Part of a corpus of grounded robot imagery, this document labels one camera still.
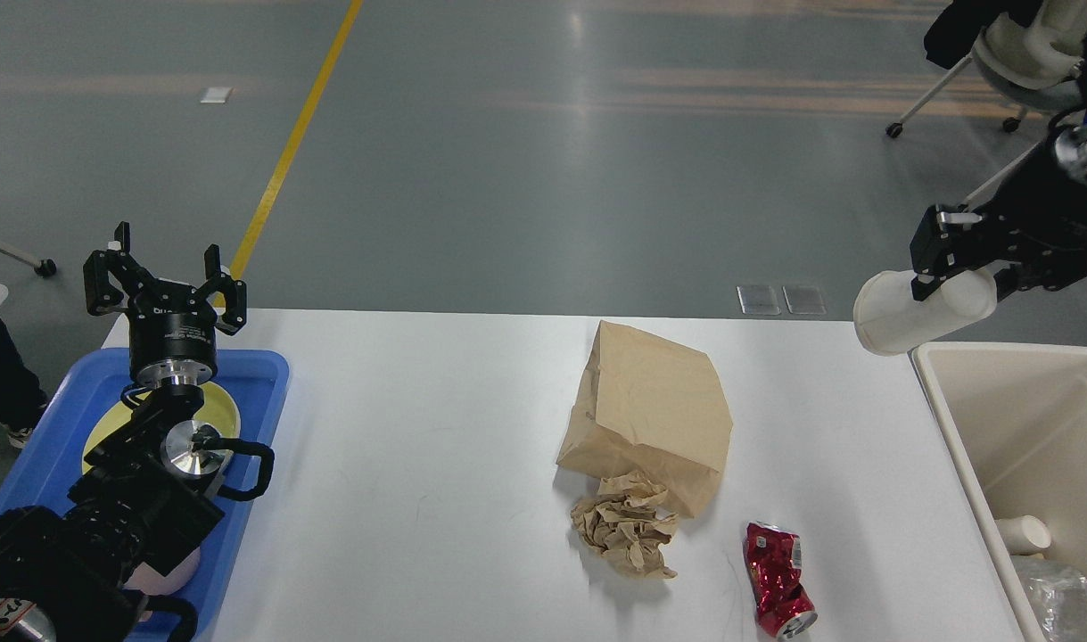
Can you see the crushed red can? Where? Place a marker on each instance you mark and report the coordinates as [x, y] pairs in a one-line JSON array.
[[774, 562]]

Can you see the metal floor plate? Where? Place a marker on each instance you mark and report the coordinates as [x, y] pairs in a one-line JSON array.
[[758, 300], [802, 300]]

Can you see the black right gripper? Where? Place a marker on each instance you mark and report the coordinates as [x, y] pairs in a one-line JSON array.
[[1036, 221]]

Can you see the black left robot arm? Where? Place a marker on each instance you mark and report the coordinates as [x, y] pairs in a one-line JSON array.
[[149, 494]]

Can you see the aluminium foil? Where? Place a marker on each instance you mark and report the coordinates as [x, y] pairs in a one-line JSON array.
[[1057, 594]]

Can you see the white office chair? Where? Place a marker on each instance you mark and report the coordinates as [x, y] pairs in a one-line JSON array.
[[1033, 52]]

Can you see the left metal floor plate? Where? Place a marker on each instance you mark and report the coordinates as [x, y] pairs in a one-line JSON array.
[[758, 300]]

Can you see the small white cup in bin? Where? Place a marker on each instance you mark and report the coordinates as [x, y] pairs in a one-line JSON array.
[[1024, 535]]

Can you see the right metal floor plate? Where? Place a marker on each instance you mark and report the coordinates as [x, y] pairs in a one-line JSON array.
[[802, 300]]

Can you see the white chair leg with caster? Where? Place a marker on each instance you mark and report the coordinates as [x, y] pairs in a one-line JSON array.
[[45, 268]]

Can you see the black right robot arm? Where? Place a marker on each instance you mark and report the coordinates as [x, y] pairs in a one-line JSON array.
[[1032, 216]]

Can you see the beige plastic bin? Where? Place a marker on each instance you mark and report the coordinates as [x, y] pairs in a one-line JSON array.
[[1014, 418]]

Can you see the white paper cup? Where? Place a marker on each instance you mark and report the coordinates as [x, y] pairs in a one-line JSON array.
[[889, 321]]

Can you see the brown paper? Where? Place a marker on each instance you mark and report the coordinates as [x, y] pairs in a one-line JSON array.
[[627, 524]]

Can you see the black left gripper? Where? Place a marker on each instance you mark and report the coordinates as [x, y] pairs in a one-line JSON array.
[[165, 345]]

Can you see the yellow round plate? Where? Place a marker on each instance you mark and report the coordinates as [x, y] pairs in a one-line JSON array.
[[219, 410]]

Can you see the seated person dark trousers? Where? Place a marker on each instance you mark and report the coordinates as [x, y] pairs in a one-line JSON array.
[[23, 402]]

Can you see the brown paper bag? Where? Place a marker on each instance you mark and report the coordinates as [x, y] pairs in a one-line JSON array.
[[646, 404]]

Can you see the blue plastic tray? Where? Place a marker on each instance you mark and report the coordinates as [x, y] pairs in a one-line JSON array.
[[257, 381]]

